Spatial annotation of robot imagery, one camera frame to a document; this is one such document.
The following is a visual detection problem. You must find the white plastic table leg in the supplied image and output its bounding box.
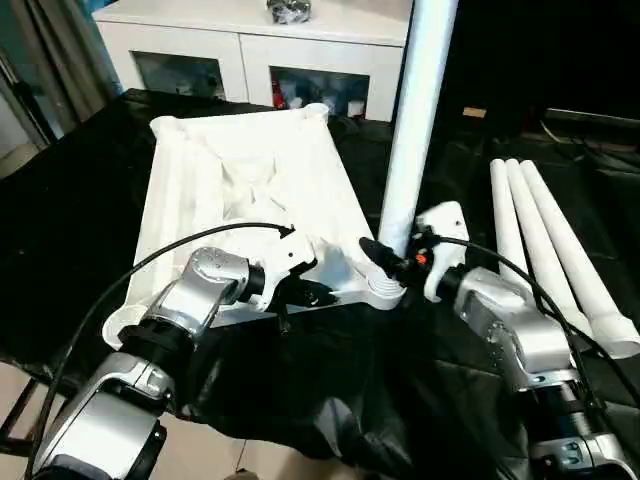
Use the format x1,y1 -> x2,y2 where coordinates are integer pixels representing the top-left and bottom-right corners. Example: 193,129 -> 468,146
377,0 -> 460,254
489,158 -> 531,281
504,158 -> 594,339
519,159 -> 640,360

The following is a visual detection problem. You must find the white plastic table top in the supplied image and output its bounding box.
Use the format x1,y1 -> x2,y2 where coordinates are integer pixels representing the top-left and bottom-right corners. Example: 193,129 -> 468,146
101,102 -> 409,351

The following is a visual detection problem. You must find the black work mat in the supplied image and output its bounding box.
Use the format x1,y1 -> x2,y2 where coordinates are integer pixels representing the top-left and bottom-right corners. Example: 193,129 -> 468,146
0,87 -> 640,480

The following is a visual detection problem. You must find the black flat panel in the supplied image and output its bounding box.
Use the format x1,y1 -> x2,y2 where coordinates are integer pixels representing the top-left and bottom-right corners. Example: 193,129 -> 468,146
544,106 -> 640,129

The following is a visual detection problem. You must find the dark metallic object on cabinet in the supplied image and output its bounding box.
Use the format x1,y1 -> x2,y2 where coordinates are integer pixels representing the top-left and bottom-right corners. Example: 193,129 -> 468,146
266,0 -> 314,25

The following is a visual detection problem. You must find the white cabinet with glass doors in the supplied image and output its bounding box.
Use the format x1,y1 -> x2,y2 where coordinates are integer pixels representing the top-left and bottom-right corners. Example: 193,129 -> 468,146
92,0 -> 416,121

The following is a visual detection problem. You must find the grey brown curtain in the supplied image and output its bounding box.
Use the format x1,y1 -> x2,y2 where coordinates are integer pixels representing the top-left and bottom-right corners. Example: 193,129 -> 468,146
0,0 -> 124,146

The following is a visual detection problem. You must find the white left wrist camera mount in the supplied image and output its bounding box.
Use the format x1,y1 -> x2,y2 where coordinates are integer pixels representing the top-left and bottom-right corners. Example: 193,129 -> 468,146
249,229 -> 321,311

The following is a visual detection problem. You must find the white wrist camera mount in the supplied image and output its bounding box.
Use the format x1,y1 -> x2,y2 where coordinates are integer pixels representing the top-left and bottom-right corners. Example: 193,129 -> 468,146
414,201 -> 469,304
249,229 -> 321,311

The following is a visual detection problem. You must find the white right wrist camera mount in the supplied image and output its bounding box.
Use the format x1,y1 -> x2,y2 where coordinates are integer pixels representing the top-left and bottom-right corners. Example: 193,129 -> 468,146
414,201 -> 469,304

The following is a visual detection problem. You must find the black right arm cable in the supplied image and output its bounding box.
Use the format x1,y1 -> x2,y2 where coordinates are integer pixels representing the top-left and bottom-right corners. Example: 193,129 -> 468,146
424,234 -> 640,384

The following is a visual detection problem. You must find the white background cable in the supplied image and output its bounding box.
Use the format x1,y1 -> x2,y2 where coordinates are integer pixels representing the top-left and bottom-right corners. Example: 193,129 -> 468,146
542,119 -> 571,145

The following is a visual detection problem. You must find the black metal table frame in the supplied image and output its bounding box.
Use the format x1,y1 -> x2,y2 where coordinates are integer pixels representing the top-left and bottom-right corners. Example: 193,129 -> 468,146
0,377 -> 59,449

